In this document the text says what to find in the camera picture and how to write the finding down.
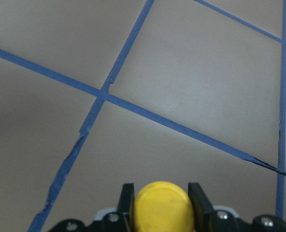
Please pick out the yellow push button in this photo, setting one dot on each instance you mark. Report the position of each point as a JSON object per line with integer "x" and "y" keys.
{"x": 163, "y": 207}

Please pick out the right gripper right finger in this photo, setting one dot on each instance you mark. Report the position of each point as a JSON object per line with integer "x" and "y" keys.
{"x": 206, "y": 218}

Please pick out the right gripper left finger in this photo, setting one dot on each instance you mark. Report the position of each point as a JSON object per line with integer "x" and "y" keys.
{"x": 121, "y": 219}

